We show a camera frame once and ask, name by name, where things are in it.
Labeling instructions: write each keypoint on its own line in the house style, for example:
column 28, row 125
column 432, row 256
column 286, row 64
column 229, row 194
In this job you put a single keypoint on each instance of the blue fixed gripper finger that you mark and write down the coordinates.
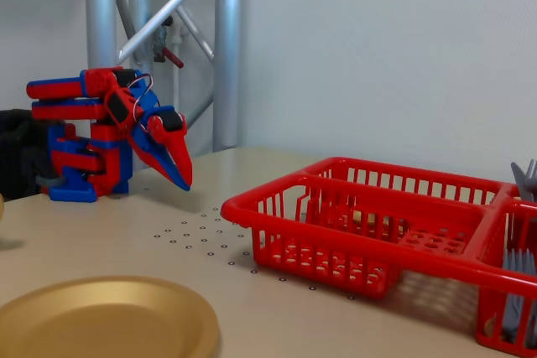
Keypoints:
column 151, row 156

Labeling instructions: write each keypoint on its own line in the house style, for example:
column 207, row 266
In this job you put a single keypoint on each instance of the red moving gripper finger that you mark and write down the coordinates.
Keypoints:
column 178, row 148

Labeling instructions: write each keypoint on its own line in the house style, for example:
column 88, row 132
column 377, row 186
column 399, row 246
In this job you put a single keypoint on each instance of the round gold plastic plate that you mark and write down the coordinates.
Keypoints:
column 105, row 320

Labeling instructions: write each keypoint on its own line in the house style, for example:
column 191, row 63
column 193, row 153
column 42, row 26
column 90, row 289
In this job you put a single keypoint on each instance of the black bag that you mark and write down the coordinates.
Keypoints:
column 21, row 152

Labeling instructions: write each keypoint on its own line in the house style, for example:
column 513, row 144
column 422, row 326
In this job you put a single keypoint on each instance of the beige plastic cup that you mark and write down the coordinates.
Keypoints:
column 1, row 209

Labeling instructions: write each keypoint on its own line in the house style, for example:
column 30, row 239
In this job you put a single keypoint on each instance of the red plastic dish rack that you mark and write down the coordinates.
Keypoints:
column 335, row 241

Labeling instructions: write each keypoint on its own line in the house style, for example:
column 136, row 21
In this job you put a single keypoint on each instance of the grey plastic fork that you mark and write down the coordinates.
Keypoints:
column 529, row 182
column 515, row 278

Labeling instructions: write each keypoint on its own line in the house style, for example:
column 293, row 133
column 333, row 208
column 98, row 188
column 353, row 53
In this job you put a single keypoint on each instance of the small gold plastic utensil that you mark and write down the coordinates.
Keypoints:
column 493, row 328

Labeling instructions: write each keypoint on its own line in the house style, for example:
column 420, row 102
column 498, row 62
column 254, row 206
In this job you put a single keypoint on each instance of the silver aluminium truss frame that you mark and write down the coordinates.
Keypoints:
column 228, row 60

